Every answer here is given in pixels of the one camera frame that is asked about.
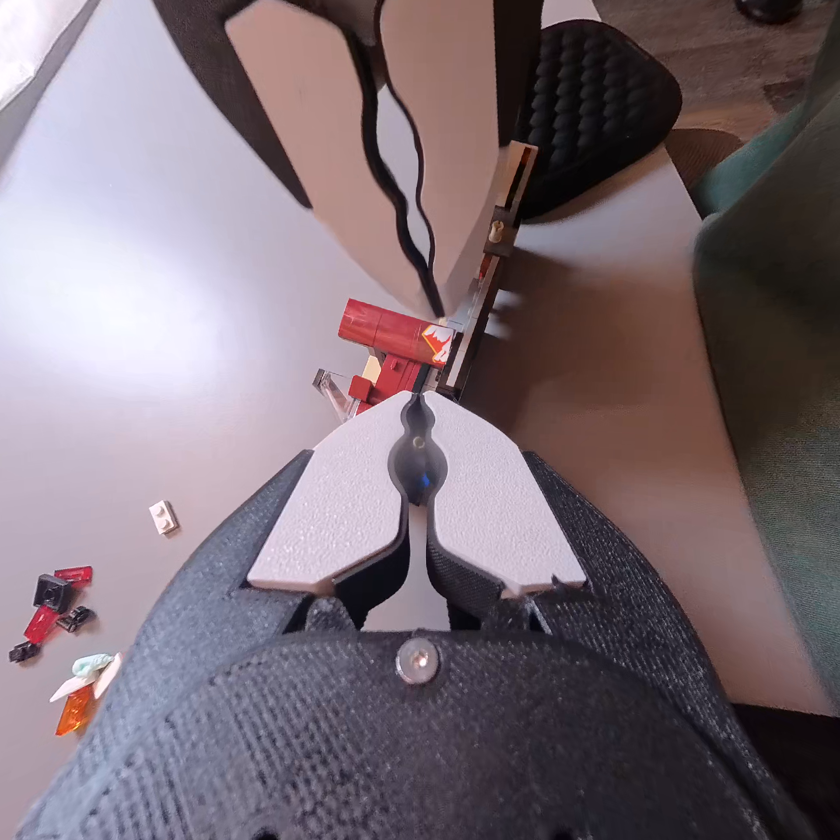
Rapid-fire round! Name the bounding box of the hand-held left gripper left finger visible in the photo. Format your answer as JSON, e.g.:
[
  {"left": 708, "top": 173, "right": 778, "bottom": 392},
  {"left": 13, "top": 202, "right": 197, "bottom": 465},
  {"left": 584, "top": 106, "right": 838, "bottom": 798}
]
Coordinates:
[{"left": 246, "top": 391, "right": 421, "bottom": 593}]

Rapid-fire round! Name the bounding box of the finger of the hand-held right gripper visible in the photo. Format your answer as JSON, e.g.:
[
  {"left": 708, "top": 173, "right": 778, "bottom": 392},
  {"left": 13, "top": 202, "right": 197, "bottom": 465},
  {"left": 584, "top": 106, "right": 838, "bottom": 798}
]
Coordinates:
[
  {"left": 225, "top": 0, "right": 447, "bottom": 317},
  {"left": 379, "top": 0, "right": 508, "bottom": 316}
]

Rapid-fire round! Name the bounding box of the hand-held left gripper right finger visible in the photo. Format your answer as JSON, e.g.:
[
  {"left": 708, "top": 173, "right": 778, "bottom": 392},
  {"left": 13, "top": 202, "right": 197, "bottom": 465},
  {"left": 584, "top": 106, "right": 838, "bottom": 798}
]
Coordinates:
[{"left": 420, "top": 391, "right": 588, "bottom": 601}]

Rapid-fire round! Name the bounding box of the red toy brick truck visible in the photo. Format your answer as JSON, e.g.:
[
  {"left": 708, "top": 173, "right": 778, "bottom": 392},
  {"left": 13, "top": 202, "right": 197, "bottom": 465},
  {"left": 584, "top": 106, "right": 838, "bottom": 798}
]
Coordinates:
[{"left": 311, "top": 139, "right": 540, "bottom": 508}]

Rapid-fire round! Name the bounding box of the grey desk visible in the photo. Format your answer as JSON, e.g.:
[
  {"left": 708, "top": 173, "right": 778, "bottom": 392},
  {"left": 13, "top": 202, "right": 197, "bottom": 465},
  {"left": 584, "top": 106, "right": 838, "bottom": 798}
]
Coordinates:
[{"left": 0, "top": 0, "right": 840, "bottom": 716}]

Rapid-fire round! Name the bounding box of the person in green sweatshirt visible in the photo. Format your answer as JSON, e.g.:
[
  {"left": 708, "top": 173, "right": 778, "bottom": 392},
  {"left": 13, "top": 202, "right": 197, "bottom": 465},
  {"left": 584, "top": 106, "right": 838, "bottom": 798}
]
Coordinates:
[{"left": 692, "top": 0, "right": 840, "bottom": 710}]

